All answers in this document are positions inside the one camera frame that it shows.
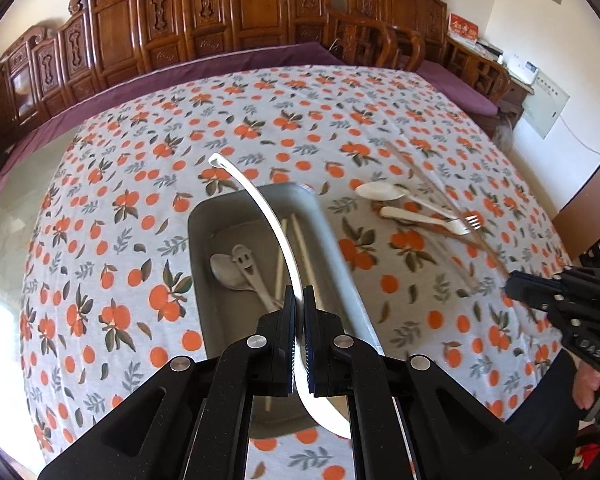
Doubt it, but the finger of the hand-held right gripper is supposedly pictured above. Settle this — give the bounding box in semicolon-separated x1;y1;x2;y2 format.
502;282;569;312
510;269;564;287

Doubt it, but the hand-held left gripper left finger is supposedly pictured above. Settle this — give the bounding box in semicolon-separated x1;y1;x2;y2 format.
37;285;298;480

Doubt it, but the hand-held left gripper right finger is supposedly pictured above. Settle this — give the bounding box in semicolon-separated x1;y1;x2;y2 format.
302;285;563;480

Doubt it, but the rectangular metal tray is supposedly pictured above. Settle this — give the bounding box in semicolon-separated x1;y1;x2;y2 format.
186;182;381;437

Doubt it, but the light wooden chopstick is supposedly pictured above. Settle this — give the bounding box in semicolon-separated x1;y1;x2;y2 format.
264;216;288;412

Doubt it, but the metal spoon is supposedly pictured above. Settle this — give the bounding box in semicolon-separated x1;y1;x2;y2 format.
209;253;281;311

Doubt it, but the beige smiley face spoon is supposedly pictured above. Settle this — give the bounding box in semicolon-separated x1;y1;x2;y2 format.
231;244;282;312

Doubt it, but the person's right hand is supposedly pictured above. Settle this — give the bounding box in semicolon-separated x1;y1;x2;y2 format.
572;360;600;422

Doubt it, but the person's dark clothing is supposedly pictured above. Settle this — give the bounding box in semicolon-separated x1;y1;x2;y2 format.
500;347;586;480

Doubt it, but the white plastic fork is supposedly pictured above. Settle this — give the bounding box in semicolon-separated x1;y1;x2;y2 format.
379;206;472;237

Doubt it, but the white leaning panel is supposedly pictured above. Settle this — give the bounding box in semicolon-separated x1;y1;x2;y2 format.
521;77;571;140

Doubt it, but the short white spoon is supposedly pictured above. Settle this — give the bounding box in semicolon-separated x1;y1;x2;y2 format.
355;181;461;222

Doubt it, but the wooden side table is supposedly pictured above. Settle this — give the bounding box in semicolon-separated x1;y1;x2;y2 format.
500;67;536;128

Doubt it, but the white electronic device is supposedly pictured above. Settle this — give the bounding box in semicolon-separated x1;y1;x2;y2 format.
510;55;542;86

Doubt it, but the orange fruit print tablecloth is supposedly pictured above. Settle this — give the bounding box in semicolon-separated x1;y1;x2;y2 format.
17;65;573;480

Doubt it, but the red gift box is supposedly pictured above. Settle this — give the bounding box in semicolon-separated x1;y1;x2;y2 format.
447;12;480;46

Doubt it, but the long purple sofa cushion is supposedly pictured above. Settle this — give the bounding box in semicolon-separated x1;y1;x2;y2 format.
0;42;346;201

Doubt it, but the carved wooden sofa bench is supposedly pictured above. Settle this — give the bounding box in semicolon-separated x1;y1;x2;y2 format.
0;0;396;131

